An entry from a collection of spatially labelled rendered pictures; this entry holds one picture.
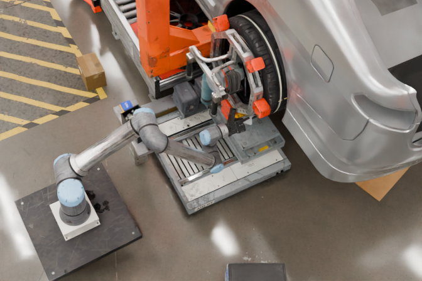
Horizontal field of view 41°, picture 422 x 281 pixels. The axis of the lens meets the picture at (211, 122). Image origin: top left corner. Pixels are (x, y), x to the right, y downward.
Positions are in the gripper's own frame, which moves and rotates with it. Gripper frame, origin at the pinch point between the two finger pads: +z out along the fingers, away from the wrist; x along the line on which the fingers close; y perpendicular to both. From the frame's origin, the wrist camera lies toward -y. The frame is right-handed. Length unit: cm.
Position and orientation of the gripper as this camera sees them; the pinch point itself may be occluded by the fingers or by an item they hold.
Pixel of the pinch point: (252, 115)
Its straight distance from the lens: 365.2
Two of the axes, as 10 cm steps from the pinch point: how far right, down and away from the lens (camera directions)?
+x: 3.7, 1.2, -9.2
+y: 2.9, 9.3, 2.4
